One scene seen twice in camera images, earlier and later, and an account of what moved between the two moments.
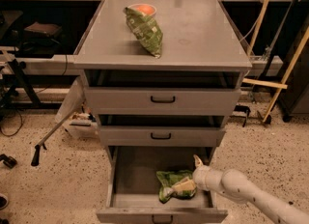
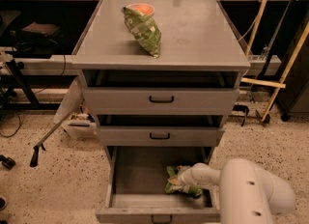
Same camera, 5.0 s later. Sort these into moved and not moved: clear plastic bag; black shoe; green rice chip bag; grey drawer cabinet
Moved: green rice chip bag
Not moved: black shoe; grey drawer cabinet; clear plastic bag
